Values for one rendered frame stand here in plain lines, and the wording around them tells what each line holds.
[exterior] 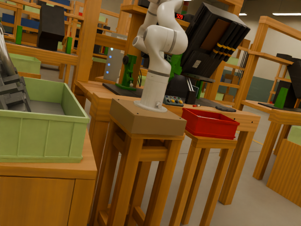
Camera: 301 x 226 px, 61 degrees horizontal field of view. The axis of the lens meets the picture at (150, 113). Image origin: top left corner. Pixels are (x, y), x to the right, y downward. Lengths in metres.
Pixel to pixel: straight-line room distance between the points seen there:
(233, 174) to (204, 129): 1.03
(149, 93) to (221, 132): 0.57
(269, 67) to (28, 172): 11.87
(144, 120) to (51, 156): 0.46
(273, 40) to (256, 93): 2.34
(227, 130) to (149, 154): 0.59
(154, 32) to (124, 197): 0.85
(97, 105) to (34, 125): 0.74
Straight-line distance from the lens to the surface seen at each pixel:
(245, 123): 2.37
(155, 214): 1.58
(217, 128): 1.67
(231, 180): 2.59
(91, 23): 2.13
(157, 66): 1.34
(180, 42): 1.35
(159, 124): 1.24
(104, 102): 1.59
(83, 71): 2.14
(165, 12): 1.50
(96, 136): 1.65
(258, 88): 12.51
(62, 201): 0.99
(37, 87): 1.48
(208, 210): 1.96
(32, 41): 8.73
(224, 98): 8.70
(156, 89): 1.34
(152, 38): 1.32
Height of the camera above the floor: 1.22
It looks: 13 degrees down
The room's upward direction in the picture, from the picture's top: 13 degrees clockwise
